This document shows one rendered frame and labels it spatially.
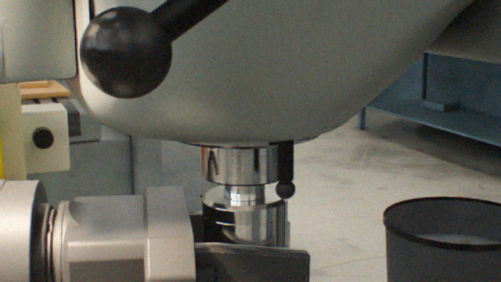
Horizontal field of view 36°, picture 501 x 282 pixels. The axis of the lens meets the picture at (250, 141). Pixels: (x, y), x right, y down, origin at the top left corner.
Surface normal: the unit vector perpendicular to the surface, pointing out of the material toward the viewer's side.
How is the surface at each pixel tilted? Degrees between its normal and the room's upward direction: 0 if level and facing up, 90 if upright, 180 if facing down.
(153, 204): 1
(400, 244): 94
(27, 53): 90
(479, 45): 117
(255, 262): 90
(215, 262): 90
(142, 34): 63
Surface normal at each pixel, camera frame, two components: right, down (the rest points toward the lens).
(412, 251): -0.73, 0.22
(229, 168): -0.29, 0.21
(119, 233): 0.00, -0.98
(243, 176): -0.04, 0.22
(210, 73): 0.11, 0.63
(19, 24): 0.40, 0.20
